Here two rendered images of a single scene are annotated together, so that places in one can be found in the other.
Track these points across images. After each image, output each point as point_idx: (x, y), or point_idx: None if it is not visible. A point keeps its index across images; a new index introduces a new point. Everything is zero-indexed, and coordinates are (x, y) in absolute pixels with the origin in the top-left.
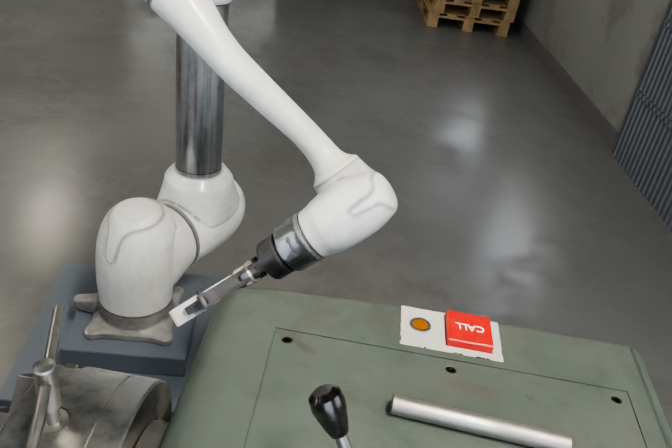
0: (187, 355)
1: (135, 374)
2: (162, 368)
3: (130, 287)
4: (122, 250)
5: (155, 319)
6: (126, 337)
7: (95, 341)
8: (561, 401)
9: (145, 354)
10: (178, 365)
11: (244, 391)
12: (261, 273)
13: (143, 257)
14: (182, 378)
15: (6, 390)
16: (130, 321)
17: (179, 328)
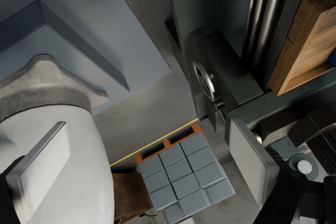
0: (16, 25)
1: (84, 37)
2: (64, 27)
3: (97, 152)
4: (112, 211)
5: (50, 95)
6: (82, 83)
7: (104, 89)
8: None
9: (80, 56)
10: (49, 20)
11: None
12: None
13: (94, 204)
14: None
15: (163, 74)
16: (81, 102)
17: (6, 68)
